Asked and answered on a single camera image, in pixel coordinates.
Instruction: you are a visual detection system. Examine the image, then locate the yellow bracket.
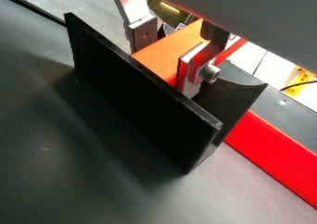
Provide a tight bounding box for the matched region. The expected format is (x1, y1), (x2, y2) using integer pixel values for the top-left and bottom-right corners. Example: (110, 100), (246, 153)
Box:
(282, 68), (317, 98)

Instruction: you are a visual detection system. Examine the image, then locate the red foam shape-hole board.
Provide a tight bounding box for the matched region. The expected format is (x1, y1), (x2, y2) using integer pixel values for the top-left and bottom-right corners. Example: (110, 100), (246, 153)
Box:
(133, 19), (317, 209)

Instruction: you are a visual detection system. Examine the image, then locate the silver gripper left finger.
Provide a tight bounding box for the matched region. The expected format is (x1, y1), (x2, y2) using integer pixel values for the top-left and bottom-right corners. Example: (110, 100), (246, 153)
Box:
(114, 0), (158, 53)

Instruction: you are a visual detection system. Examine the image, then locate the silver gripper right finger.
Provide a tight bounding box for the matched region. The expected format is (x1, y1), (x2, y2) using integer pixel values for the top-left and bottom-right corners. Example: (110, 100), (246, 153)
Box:
(175, 20), (229, 98)

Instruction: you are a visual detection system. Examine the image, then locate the black cable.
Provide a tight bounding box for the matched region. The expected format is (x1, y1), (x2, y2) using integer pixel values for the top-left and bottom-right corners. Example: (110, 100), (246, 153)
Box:
(278, 80), (317, 93)

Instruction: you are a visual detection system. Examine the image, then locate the black curved fixture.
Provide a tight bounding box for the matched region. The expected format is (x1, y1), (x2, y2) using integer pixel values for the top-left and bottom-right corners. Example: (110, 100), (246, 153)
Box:
(64, 13), (268, 174)

